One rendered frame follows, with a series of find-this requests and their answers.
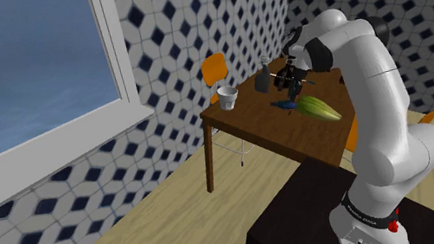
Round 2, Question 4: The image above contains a white-framed window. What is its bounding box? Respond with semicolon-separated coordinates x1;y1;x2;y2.
0;0;168;224

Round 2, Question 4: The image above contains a brown wooden table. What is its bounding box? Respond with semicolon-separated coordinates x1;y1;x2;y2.
189;46;367;195

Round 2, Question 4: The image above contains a white cup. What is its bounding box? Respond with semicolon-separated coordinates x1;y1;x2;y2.
215;83;241;112

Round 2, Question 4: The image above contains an orange chair with metal legs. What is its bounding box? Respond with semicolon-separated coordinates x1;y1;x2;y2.
198;48;258;171
340;102;434;156

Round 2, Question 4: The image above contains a green yellow corn cob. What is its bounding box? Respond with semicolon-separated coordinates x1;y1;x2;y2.
293;90;343;128

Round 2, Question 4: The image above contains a blue pointed tool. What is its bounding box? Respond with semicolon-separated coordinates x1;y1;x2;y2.
269;98;300;114

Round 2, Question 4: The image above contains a dark robot stand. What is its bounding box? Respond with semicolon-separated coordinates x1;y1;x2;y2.
227;138;434;244

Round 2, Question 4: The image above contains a thin pen with teal tip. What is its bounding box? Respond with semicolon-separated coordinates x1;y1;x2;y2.
268;67;317;91

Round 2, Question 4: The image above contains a dark grey bottle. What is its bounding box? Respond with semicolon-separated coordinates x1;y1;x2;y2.
250;55;275;95

